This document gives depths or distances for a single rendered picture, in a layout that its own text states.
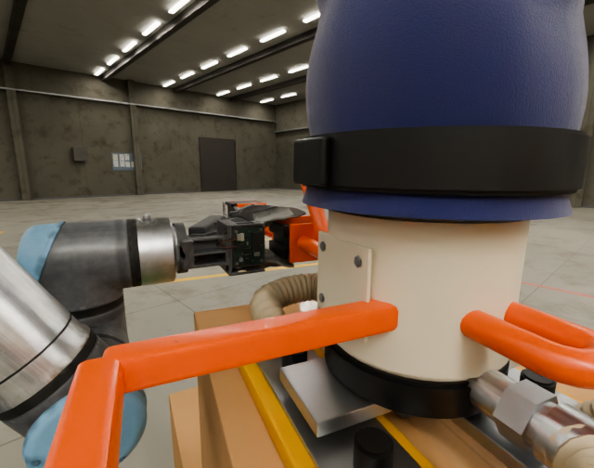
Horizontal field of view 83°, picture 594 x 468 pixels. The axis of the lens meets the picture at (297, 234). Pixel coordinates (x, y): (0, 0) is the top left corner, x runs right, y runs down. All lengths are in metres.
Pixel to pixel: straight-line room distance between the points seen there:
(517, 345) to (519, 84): 0.15
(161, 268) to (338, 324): 0.28
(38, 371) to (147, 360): 0.15
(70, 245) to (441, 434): 0.43
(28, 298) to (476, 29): 0.36
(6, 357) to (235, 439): 0.19
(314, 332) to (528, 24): 0.22
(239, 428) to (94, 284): 0.24
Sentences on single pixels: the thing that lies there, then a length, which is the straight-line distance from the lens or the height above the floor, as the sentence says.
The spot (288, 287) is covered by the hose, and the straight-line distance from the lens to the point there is 0.46.
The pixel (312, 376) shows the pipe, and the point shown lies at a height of 1.12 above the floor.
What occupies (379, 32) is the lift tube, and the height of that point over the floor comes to 1.39.
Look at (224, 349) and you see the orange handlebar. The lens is 0.21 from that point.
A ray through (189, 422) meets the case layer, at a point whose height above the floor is 0.54.
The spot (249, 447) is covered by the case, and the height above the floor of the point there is 1.07.
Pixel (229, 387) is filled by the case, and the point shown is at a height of 1.07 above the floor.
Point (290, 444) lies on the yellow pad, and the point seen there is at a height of 1.09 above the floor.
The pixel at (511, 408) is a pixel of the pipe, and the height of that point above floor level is 1.15.
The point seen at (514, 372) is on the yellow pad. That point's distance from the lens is 0.46.
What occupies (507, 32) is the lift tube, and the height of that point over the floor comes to 1.38.
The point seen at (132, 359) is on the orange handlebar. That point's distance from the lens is 0.21.
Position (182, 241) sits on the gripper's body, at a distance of 0.45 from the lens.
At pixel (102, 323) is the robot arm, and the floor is 1.12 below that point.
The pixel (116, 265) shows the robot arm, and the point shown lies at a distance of 0.45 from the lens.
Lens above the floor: 1.31
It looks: 11 degrees down
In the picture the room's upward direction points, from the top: straight up
